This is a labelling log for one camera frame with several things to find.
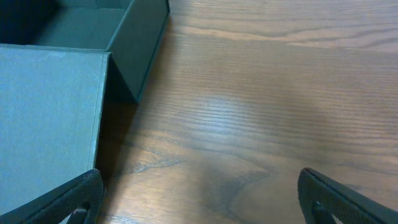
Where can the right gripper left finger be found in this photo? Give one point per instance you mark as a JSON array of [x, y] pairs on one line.
[[77, 201]]

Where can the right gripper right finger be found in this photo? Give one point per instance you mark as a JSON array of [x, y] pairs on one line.
[[323, 200]]

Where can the dark green open box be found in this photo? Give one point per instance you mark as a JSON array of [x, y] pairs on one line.
[[60, 61]]

